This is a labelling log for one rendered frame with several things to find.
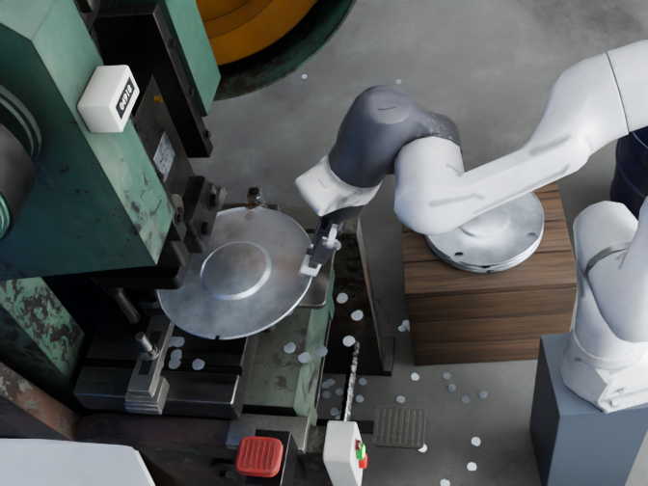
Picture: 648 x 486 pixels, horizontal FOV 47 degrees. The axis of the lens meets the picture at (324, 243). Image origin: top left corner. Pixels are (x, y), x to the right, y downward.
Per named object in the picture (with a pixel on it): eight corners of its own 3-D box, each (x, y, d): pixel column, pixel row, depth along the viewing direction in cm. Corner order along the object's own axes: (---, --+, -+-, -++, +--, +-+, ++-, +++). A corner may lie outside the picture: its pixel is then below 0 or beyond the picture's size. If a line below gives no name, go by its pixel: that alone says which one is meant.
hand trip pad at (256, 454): (292, 456, 122) (283, 437, 116) (285, 493, 118) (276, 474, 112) (251, 453, 123) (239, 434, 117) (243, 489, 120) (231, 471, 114)
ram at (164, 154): (229, 198, 131) (177, 63, 109) (210, 267, 122) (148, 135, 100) (138, 198, 135) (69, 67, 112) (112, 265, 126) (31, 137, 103)
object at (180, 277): (213, 207, 138) (205, 187, 134) (186, 298, 126) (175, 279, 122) (133, 207, 142) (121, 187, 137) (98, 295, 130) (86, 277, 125)
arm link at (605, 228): (613, 270, 145) (634, 183, 126) (647, 353, 133) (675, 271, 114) (555, 279, 146) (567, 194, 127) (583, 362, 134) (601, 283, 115)
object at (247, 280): (300, 343, 124) (299, 341, 123) (137, 336, 130) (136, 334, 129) (326, 209, 141) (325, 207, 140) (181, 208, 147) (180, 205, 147)
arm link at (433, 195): (601, 34, 97) (377, 110, 108) (634, 139, 86) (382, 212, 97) (614, 93, 105) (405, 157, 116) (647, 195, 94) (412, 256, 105)
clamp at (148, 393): (186, 330, 138) (168, 299, 130) (161, 415, 128) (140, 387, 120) (155, 329, 139) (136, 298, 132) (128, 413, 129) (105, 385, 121)
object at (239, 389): (284, 222, 159) (279, 202, 154) (240, 419, 132) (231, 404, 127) (152, 220, 165) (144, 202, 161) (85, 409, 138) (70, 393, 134)
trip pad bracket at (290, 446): (310, 472, 137) (289, 426, 122) (302, 526, 131) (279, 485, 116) (279, 470, 138) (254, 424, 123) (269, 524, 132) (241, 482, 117)
